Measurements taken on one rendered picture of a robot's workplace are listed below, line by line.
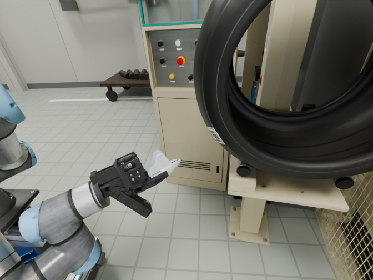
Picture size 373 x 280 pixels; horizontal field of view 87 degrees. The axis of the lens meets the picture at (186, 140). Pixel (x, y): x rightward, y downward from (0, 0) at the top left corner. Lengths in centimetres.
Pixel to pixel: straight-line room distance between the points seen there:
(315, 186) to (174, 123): 97
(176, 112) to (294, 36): 85
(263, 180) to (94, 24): 434
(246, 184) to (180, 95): 83
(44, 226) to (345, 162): 70
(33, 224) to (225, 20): 56
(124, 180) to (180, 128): 103
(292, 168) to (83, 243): 55
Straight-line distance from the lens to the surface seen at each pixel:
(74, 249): 56
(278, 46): 88
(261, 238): 159
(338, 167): 62
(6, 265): 57
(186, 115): 139
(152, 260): 151
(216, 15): 47
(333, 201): 81
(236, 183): 70
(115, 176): 49
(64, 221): 52
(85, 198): 49
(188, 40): 130
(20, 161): 96
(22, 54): 572
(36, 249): 111
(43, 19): 520
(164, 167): 50
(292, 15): 87
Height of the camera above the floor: 134
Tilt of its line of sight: 34 degrees down
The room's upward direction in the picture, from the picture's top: 4 degrees counter-clockwise
